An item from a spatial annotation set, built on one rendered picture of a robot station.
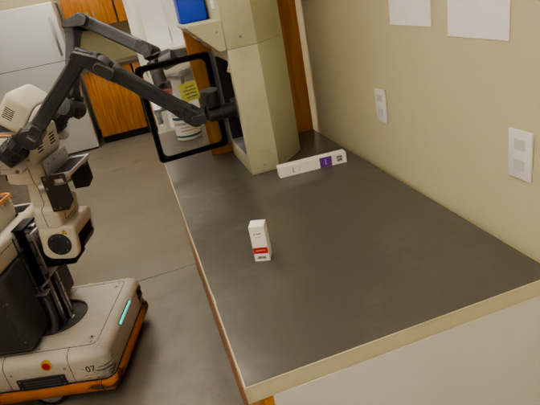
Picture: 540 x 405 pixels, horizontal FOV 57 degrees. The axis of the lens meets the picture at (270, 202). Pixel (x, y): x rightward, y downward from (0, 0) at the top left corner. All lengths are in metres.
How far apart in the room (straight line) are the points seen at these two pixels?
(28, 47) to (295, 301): 5.87
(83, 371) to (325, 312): 1.56
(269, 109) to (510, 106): 0.92
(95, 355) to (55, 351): 0.20
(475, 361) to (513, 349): 0.10
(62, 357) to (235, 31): 1.58
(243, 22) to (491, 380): 1.31
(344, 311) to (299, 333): 0.11
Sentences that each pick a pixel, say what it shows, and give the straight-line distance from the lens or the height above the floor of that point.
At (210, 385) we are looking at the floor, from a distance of 2.40.
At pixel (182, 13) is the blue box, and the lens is 1.96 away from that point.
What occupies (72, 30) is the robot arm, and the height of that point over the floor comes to 1.55.
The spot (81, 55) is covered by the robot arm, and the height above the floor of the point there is 1.48.
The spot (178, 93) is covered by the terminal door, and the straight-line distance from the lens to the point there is 2.07.
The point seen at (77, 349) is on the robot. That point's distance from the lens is 2.44.
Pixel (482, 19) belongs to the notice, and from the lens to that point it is 1.26.
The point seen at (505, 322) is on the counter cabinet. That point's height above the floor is 0.86.
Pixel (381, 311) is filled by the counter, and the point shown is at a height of 0.94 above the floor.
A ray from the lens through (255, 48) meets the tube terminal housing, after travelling 1.81.
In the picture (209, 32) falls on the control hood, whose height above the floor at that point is 1.48.
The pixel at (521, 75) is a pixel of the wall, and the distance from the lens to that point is 1.19.
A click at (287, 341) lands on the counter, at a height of 0.94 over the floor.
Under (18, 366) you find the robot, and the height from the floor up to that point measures 0.26.
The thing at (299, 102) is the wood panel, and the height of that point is 1.08.
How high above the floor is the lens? 1.61
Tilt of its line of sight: 24 degrees down
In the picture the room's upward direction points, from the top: 11 degrees counter-clockwise
